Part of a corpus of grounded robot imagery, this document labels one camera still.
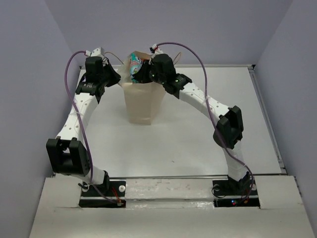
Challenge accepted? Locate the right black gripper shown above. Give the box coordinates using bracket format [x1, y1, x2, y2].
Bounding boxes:
[135, 59, 166, 85]

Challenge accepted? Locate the teal Fox's candy bag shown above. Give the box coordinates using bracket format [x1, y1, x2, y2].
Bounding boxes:
[129, 53, 143, 83]

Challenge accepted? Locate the cream paper bag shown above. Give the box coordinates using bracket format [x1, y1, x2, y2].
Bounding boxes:
[117, 51, 165, 125]

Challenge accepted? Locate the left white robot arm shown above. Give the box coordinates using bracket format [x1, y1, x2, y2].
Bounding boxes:
[46, 53, 120, 196]

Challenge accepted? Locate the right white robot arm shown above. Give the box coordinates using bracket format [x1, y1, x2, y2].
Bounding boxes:
[132, 54, 250, 194]

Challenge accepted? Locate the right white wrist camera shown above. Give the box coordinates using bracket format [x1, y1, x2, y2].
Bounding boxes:
[150, 44, 163, 58]

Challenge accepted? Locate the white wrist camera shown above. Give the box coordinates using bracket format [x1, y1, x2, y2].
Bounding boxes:
[150, 44, 163, 58]
[84, 47, 105, 58]

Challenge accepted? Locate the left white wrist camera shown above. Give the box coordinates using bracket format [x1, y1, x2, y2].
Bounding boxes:
[84, 47, 105, 58]

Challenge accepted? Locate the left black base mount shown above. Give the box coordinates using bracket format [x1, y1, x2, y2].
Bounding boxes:
[78, 179, 126, 208]

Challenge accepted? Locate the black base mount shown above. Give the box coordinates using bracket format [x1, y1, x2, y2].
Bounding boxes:
[211, 180, 260, 208]
[78, 179, 126, 208]

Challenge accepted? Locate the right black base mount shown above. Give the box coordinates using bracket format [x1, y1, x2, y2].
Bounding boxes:
[211, 180, 260, 208]

